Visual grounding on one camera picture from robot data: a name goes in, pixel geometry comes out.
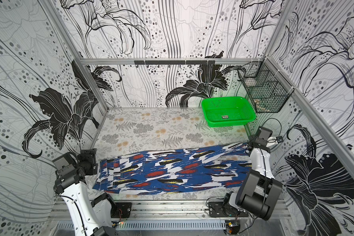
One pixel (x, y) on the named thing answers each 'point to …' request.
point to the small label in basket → (225, 117)
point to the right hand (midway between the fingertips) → (260, 135)
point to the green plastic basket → (227, 111)
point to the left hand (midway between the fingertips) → (102, 154)
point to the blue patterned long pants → (157, 171)
